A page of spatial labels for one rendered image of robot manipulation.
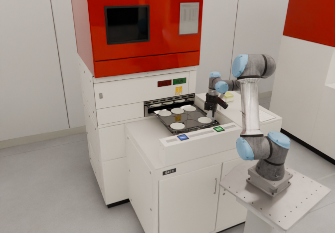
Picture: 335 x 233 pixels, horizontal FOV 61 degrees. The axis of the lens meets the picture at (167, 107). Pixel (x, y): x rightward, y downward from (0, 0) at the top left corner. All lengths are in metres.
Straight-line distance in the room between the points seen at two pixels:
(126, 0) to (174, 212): 1.41
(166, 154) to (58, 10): 2.22
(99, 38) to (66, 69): 1.66
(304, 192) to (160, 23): 1.36
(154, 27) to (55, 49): 1.69
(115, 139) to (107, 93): 0.39
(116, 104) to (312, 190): 1.37
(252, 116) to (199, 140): 0.42
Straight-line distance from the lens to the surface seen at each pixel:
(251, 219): 1.84
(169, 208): 1.97
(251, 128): 1.49
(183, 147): 1.73
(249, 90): 1.49
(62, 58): 3.51
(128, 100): 2.16
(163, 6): 2.04
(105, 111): 2.14
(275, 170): 1.61
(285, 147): 1.55
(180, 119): 2.10
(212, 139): 1.82
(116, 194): 2.58
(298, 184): 1.78
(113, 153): 2.33
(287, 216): 1.57
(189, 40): 2.17
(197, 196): 2.03
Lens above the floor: 1.85
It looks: 25 degrees down
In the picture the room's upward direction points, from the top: 1 degrees clockwise
